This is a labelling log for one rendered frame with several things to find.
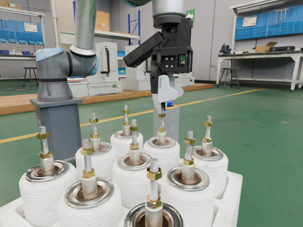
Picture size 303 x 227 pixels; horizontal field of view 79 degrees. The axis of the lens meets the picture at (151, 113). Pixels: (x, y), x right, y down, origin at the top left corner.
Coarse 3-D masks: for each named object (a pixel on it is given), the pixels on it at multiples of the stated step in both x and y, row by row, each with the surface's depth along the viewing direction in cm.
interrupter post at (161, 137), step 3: (159, 132) 48; (165, 132) 48; (159, 135) 48; (162, 135) 47; (165, 135) 48; (159, 138) 48; (162, 138) 48; (165, 138) 48; (159, 141) 48; (162, 141) 48; (165, 141) 48; (162, 144) 48
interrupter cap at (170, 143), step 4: (148, 140) 50; (152, 140) 50; (156, 140) 50; (168, 140) 50; (172, 140) 50; (148, 144) 47; (152, 144) 47; (156, 144) 48; (164, 144) 48; (168, 144) 48; (172, 144) 47; (156, 148) 46; (160, 148) 45; (164, 148) 45; (168, 148) 46
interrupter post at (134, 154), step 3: (138, 147) 39; (129, 150) 38; (132, 150) 38; (135, 150) 38; (138, 150) 38; (129, 153) 38; (132, 153) 38; (135, 153) 38; (138, 153) 38; (129, 156) 39; (132, 156) 38; (135, 156) 38; (138, 156) 38; (129, 159) 39; (132, 159) 38; (135, 159) 38; (138, 159) 38; (132, 162) 38; (135, 162) 38; (138, 162) 38
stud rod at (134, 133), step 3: (132, 120) 37; (135, 120) 37; (132, 123) 37; (135, 123) 37; (132, 126) 37; (135, 126) 37; (132, 132) 37; (135, 132) 37; (132, 135) 38; (135, 135) 37; (132, 138) 38; (135, 138) 38; (132, 141) 38; (135, 141) 38; (135, 144) 38
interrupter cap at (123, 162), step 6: (120, 156) 41; (126, 156) 41; (144, 156) 41; (150, 156) 41; (120, 162) 38; (126, 162) 39; (144, 162) 38; (126, 168) 36; (132, 168) 36; (138, 168) 36; (144, 168) 36
